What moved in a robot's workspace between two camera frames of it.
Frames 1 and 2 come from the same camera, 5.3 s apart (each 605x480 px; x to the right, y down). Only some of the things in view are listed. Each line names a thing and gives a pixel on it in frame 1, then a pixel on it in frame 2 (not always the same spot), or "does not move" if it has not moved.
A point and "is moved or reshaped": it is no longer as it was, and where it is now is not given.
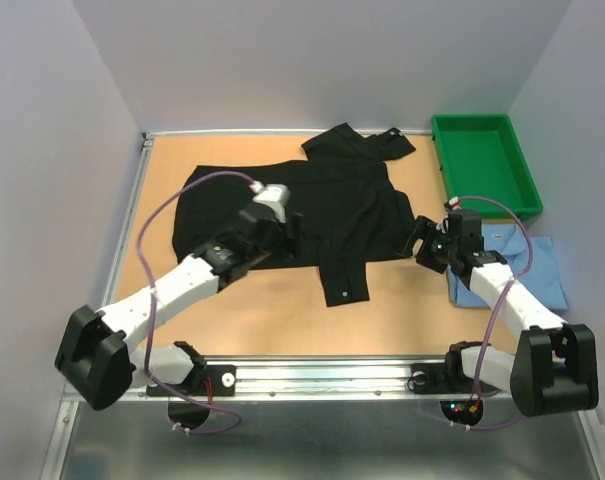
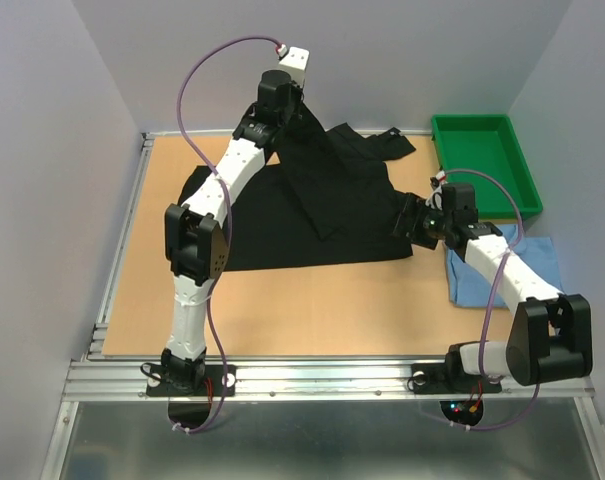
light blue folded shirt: [531, 259] does not move
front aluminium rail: [346, 378] does not move
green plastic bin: [482, 156] does not move
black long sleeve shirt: [339, 187] is moved or reshaped
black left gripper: [288, 246] -> [296, 90]
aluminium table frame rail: [128, 217] does not move
